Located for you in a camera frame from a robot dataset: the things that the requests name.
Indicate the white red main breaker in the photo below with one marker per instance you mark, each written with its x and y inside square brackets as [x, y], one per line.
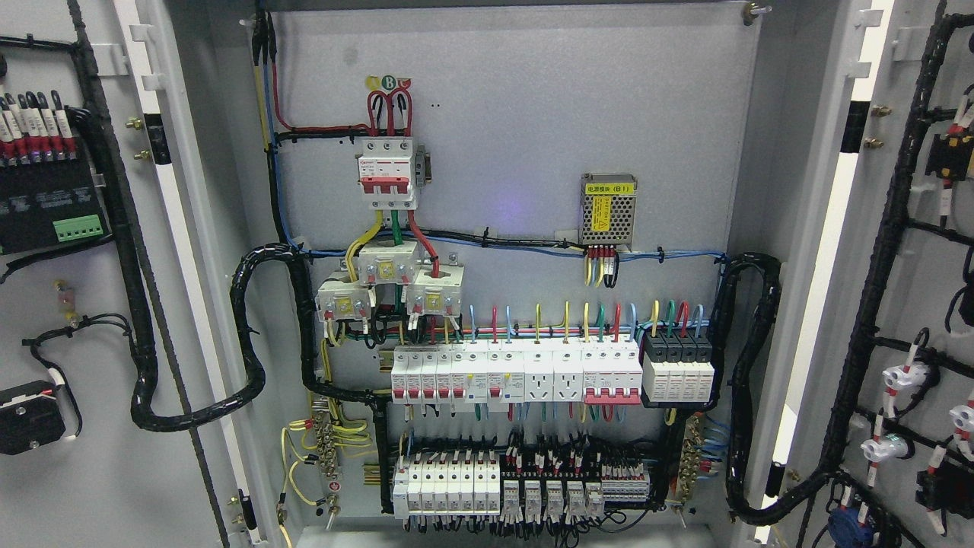
[391, 171]

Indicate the black digital power meter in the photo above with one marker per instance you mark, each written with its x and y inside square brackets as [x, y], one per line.
[48, 195]

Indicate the lower relay terminal row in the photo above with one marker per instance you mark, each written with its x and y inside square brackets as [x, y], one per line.
[522, 488]

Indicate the black white surge protector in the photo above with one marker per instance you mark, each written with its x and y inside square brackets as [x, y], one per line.
[677, 372]

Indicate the metal mesh power supply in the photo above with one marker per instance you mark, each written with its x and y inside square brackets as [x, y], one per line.
[607, 209]

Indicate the brass ground bar left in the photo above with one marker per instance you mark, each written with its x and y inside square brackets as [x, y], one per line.
[323, 429]

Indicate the brass terminal bar right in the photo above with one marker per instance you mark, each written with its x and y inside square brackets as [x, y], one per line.
[690, 460]

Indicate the white current transformer group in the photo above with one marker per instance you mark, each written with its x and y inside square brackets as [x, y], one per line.
[386, 269]

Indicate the grey cabinet door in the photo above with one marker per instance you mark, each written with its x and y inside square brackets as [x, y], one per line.
[870, 352]
[116, 485]

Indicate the white socket breaker row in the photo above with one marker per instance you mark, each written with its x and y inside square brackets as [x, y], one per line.
[493, 375]

